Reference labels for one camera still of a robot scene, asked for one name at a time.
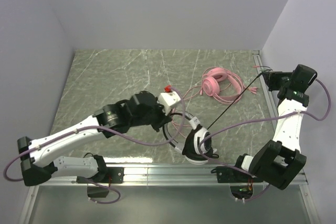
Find black headphone cable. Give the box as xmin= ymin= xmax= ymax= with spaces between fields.
xmin=162 ymin=65 xmax=272 ymax=156

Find white and black headphones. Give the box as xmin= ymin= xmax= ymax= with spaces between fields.
xmin=170 ymin=112 xmax=219 ymax=165

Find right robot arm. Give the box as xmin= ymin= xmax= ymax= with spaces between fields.
xmin=236 ymin=64 xmax=317 ymax=190

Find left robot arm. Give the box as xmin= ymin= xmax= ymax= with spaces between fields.
xmin=17 ymin=91 xmax=181 ymax=186

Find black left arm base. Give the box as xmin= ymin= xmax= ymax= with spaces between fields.
xmin=76 ymin=167 xmax=124 ymax=200

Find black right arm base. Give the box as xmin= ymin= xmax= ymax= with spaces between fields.
xmin=211 ymin=166 xmax=263 ymax=202

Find aluminium right side rail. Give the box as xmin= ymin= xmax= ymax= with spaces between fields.
xmin=251 ymin=50 xmax=278 ymax=118

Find aluminium rail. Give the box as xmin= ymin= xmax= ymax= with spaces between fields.
xmin=251 ymin=50 xmax=278 ymax=118
xmin=31 ymin=163 xmax=308 ymax=187

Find aluminium front rail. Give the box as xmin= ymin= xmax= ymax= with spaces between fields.
xmin=31 ymin=163 xmax=308 ymax=187

